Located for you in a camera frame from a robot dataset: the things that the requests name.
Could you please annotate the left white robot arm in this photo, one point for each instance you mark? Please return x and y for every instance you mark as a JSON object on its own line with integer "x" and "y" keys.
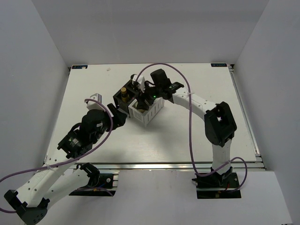
{"x": 48, "y": 185}

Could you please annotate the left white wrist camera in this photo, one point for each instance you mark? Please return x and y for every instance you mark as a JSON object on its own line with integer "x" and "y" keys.
{"x": 93, "y": 102}

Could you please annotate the white two-slot organizer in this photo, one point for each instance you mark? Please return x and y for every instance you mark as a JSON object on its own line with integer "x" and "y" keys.
{"x": 146, "y": 117}

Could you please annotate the right blue table sticker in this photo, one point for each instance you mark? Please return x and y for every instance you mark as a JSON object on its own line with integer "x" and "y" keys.
{"x": 218, "y": 65}

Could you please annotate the aluminium table front rail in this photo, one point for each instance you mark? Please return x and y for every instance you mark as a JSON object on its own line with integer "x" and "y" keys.
{"x": 236, "y": 165}

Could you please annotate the left blue table sticker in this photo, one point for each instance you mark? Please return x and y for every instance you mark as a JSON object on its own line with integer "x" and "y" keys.
{"x": 79, "y": 67}

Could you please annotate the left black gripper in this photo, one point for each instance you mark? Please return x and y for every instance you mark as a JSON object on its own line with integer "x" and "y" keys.
{"x": 119, "y": 117}

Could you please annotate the yellow bottle gold cap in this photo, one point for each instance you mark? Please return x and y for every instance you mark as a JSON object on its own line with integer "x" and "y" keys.
{"x": 124, "y": 95}

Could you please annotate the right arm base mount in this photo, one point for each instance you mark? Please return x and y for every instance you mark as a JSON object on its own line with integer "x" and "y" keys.
{"x": 216, "y": 186}

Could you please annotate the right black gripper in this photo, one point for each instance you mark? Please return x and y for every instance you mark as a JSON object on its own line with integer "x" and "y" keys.
{"x": 141, "y": 104}

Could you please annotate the black two-slot organizer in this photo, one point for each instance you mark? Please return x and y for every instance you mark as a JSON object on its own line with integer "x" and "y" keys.
{"x": 120, "y": 105}

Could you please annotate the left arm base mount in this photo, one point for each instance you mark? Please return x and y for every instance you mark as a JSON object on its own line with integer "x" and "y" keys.
{"x": 103, "y": 184}

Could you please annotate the blue table sticker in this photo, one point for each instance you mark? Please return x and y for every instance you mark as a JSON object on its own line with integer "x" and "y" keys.
{"x": 218, "y": 65}
{"x": 79, "y": 67}

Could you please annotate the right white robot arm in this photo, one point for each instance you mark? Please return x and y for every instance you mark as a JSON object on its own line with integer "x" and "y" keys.
{"x": 219, "y": 123}

